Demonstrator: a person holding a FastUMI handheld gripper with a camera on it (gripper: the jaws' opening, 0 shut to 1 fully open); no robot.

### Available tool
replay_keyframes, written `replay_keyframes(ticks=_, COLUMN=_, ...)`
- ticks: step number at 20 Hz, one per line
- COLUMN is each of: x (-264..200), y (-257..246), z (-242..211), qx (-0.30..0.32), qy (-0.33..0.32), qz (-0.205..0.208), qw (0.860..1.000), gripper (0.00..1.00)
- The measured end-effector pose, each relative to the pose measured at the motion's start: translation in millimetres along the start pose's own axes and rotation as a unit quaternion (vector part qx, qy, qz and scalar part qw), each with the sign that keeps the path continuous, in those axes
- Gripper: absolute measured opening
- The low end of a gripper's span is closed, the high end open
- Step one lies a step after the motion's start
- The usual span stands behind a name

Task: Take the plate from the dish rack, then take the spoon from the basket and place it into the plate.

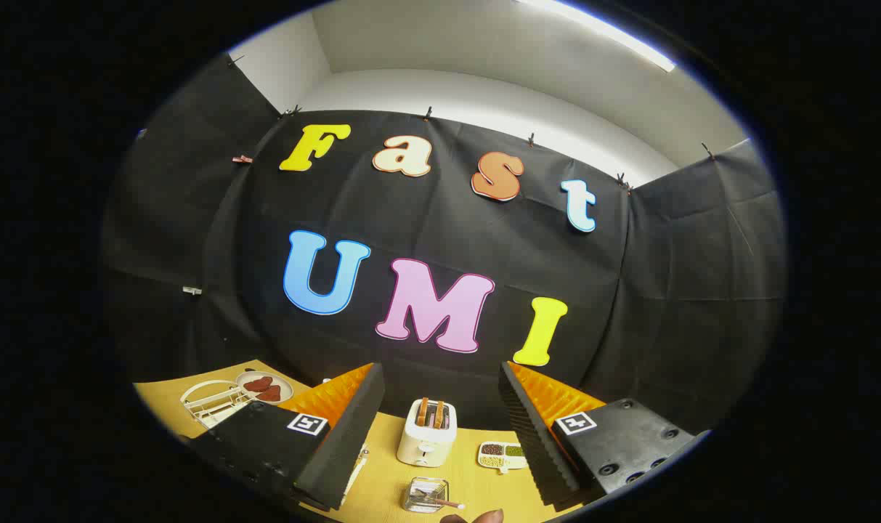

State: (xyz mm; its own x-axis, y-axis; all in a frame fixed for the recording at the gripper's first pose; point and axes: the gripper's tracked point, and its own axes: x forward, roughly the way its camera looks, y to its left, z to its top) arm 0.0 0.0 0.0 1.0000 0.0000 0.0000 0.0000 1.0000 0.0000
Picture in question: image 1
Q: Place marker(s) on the toasted bread slice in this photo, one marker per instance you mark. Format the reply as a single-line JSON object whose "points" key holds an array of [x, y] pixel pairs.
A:
{"points": [[438, 414], [422, 411]]}

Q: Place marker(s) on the yellow beans pile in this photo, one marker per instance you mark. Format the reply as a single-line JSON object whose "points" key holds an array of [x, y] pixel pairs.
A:
{"points": [[492, 461]]}

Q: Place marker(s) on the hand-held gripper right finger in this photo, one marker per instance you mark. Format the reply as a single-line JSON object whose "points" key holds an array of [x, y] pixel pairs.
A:
{"points": [[531, 436]]}

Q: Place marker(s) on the red sausage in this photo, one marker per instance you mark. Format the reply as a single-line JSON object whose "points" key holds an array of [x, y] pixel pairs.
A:
{"points": [[270, 394], [258, 383]]}

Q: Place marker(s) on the white divided dish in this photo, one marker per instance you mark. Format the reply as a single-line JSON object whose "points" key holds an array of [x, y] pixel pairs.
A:
{"points": [[516, 463]]}

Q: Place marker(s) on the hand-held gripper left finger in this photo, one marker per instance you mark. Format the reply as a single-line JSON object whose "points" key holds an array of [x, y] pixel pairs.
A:
{"points": [[353, 428]]}

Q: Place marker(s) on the small beige plate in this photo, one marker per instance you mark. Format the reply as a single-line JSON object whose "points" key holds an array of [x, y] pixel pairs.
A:
{"points": [[248, 379]]}

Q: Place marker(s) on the white toaster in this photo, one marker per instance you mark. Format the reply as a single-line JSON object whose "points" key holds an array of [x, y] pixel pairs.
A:
{"points": [[425, 443]]}

